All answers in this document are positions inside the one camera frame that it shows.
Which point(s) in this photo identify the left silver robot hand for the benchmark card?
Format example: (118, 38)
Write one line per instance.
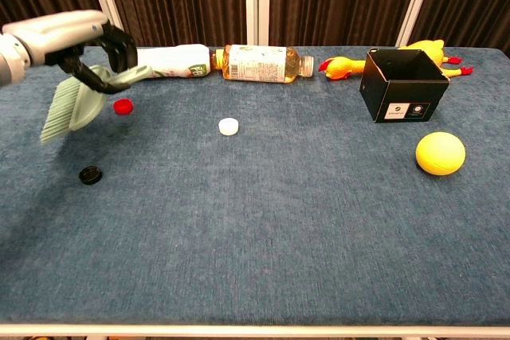
(63, 37)

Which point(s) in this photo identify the red bottle cap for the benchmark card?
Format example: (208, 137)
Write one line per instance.
(122, 107)

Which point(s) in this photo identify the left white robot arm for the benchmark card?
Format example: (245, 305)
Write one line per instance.
(12, 61)

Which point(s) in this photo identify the white green-labelled bottle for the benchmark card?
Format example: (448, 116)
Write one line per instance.
(171, 59)

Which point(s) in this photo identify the small black cap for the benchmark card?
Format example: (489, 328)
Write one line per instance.
(90, 175)

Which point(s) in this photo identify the white bottle cap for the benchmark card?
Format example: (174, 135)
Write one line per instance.
(229, 126)

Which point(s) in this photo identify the amber tea plastic bottle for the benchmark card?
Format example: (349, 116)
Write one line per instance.
(259, 63)

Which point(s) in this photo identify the blue table mat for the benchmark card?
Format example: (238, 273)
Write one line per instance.
(255, 216)

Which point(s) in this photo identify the yellow rubber chicken toy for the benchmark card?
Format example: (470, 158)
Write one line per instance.
(342, 67)

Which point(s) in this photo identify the open black cardboard box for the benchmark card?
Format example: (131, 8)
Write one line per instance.
(406, 97)

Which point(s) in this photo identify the yellow ball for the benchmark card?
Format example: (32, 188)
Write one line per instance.
(440, 153)

